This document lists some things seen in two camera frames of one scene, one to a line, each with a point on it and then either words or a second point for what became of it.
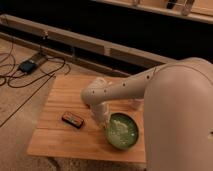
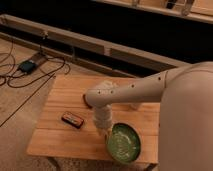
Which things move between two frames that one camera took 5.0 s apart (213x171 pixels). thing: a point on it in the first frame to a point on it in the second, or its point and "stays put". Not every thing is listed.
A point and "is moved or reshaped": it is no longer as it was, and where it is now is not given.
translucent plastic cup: [137, 103] stays put
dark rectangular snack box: [73, 120] stays put
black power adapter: [27, 66] stays put
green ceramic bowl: [122, 130] is moved or reshaped
